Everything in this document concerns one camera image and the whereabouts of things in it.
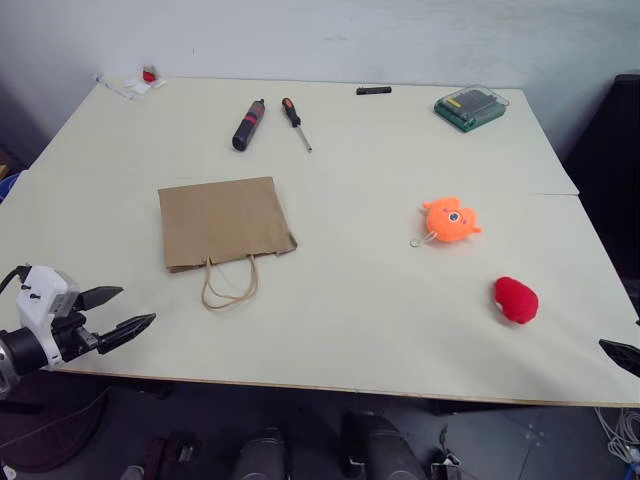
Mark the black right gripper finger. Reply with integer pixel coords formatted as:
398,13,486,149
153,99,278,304
597,338,640,379

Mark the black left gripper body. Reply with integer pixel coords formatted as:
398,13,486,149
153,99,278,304
50,310,101,363

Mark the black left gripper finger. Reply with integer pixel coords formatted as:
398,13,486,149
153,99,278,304
96,312,158,357
78,285,125,314

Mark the dark red round base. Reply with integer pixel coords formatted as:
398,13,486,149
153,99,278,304
0,383,110,475

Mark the red plush toy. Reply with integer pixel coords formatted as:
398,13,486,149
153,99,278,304
486,275,541,327

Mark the blue round container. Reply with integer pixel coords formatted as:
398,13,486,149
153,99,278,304
0,169,29,207

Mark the dark rounded grey shape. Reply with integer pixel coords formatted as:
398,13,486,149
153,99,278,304
339,410,427,480
231,426,292,480

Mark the white crumpled wrapper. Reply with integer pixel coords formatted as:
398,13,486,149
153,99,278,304
122,74,168,95

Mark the orange plush toy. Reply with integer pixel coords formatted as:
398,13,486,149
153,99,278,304
408,195,485,249

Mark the black electric screwdriver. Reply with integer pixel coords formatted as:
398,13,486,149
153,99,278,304
230,98,267,153

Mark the green screwdriver bit box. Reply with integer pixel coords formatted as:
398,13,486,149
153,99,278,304
432,84,511,135

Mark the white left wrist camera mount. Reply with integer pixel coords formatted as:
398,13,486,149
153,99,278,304
14,265,82,370

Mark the white cable bundle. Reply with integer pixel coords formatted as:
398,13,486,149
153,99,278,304
593,406,640,480

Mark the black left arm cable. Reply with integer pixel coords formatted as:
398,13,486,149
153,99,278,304
0,267,30,296

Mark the brown paper bag with handles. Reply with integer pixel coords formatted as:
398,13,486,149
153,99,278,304
157,175,299,312

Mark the orange black handled screwdriver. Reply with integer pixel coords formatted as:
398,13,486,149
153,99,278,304
280,96,314,154

